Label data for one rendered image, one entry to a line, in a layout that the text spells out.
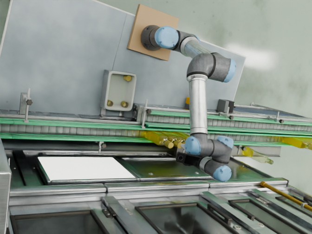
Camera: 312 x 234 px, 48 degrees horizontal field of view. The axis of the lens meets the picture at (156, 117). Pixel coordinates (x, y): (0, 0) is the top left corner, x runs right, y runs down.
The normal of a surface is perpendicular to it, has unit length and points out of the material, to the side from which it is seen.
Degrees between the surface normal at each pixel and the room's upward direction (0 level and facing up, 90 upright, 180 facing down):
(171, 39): 12
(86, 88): 0
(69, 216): 90
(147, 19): 5
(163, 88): 0
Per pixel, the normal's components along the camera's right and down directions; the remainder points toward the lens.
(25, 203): 0.46, 0.22
